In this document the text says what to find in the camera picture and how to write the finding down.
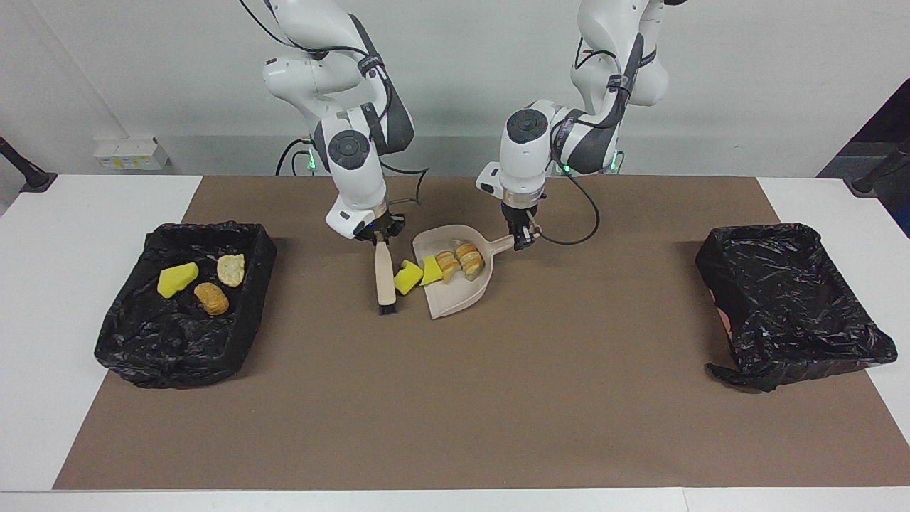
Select beige hand brush black bristles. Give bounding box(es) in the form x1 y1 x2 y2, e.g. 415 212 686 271
375 240 397 316

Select notched yellow sponge chunk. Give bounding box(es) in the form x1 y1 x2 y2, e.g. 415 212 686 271
395 260 425 296

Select beige plastic dustpan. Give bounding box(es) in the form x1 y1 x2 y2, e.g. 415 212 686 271
412 224 515 321

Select pale bread piece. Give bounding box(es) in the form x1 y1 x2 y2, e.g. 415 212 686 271
217 254 246 287

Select brown oval bread roll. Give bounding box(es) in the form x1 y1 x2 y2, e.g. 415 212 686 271
193 282 230 316

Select black bag lined pink bin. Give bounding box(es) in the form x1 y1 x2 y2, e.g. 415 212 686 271
695 223 899 393

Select brown paper table mat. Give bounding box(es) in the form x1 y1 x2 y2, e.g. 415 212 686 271
53 176 910 491

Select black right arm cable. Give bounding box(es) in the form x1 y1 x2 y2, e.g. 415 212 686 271
238 0 429 208

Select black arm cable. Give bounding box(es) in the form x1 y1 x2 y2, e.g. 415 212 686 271
537 36 644 247
238 0 429 208

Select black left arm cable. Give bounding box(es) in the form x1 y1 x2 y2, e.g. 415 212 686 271
537 36 644 247

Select white wall socket box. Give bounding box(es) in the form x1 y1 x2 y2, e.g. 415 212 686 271
94 137 170 171

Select black camera stand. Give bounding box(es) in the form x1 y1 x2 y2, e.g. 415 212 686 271
851 139 910 196
0 137 58 193

